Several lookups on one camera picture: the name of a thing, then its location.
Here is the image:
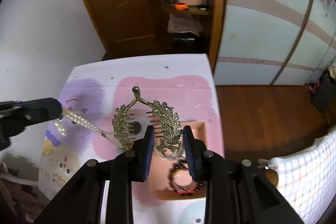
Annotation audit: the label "red braided bracelet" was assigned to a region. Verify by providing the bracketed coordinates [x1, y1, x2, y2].
[166, 157, 207, 196]

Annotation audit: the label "checkered bed blanket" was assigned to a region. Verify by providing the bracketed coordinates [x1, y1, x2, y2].
[258, 127, 336, 223]

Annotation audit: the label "pink jewelry tray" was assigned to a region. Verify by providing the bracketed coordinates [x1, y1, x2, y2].
[148, 121, 211, 201]

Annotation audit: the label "round wooden bedpost knob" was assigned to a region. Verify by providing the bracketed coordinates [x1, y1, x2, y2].
[264, 169, 279, 187]

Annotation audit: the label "gold leaf hair comb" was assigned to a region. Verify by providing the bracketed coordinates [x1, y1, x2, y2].
[112, 86, 183, 160]

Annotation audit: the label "sliding wardrobe doors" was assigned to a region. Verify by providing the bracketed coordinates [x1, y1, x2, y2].
[214, 0, 335, 85]

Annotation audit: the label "folded cloth on shelf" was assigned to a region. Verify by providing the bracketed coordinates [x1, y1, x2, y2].
[167, 14, 203, 35]

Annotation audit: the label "cartoon monster table mat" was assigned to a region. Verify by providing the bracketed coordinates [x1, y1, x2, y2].
[38, 53, 226, 224]

